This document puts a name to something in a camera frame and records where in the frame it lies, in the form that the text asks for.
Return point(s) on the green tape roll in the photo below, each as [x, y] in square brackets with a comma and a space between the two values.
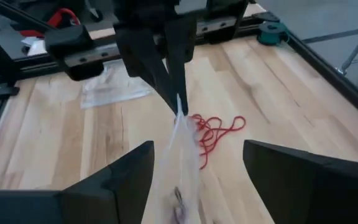
[272, 32]

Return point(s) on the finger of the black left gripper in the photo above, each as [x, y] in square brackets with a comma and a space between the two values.
[141, 53]
[182, 46]

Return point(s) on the red rubber band bunch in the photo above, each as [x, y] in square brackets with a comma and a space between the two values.
[208, 137]

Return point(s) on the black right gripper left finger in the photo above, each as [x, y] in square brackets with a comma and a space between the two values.
[89, 202]

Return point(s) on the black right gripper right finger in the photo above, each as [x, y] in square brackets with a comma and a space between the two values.
[315, 193]

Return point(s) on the clear plastic zip bag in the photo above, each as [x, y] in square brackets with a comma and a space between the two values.
[182, 155]
[113, 87]

